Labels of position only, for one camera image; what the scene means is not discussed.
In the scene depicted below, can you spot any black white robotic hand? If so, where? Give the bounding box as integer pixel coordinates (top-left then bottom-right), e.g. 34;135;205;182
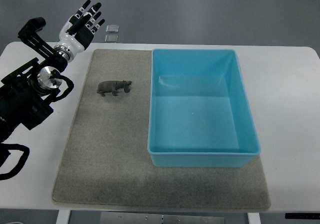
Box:
54;0;105;62

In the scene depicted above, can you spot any brown toy hippo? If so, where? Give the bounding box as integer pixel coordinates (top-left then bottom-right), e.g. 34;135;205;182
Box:
96;80;132;97

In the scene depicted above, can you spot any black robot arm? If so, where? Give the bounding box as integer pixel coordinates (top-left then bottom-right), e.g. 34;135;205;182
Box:
0;17;74;141

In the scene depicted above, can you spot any blue plastic box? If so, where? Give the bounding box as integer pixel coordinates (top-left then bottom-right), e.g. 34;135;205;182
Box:
147;49;261;167

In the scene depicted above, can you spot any lower metal floor plate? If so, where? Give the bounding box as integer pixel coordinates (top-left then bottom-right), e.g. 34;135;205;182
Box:
104;35;119;43

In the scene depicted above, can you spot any metal floor plate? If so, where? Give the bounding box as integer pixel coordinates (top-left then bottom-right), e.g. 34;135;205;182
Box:
106;25;119;33
104;35;119;43

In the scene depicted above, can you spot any upper metal floor plate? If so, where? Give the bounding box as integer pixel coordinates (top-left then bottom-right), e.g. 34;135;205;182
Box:
106;25;119;33

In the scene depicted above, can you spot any grey felt mat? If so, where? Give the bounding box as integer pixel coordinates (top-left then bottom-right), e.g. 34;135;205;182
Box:
52;50;271;212

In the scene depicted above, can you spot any grey metal table crossbar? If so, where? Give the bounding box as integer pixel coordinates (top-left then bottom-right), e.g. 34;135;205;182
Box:
99;211;226;224

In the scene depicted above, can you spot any black table control panel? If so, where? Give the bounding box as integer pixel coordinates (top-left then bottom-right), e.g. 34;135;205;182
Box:
285;212;320;220

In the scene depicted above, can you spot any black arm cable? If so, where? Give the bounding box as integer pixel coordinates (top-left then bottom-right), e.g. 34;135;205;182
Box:
0;143;31;181

